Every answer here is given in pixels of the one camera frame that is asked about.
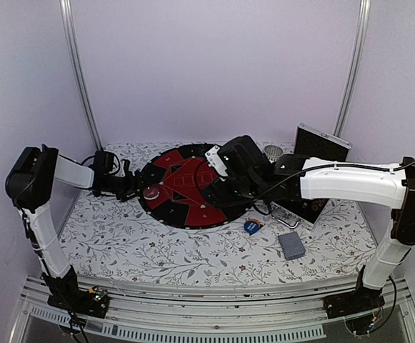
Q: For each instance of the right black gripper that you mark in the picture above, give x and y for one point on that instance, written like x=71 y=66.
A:
x=228 y=197

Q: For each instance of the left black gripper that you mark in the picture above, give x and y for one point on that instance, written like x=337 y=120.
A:
x=133 y=186

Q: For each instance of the clear red dealer button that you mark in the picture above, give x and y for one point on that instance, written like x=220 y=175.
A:
x=151 y=193

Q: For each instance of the blue small blind button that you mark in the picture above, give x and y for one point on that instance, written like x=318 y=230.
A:
x=251 y=226

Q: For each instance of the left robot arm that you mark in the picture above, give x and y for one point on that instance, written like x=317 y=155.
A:
x=29 y=186

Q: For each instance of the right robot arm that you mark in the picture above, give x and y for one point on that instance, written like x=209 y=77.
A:
x=245 y=175

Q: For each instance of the round red black poker mat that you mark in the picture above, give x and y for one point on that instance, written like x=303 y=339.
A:
x=179 y=175

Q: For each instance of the grey striped ceramic mug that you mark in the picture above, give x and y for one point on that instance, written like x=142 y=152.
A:
x=273 y=152

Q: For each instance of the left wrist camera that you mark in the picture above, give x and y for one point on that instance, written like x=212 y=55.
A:
x=106 y=162

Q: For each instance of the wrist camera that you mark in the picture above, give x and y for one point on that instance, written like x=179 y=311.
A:
x=106 y=162
x=215 y=162

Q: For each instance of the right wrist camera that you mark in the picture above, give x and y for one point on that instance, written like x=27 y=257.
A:
x=215 y=162

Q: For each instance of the aluminium front rail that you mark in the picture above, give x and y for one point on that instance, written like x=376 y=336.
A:
x=142 y=312

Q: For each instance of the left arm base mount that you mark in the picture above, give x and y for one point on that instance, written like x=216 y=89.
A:
x=66 y=294

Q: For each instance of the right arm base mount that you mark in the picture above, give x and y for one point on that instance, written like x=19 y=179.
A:
x=359 y=300

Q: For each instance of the left aluminium frame post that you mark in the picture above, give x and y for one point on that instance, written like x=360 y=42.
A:
x=73 y=50

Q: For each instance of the aluminium frame post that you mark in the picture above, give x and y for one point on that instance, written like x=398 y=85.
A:
x=358 y=47
x=73 y=50

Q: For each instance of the right aluminium frame post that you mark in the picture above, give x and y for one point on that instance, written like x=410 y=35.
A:
x=358 y=47

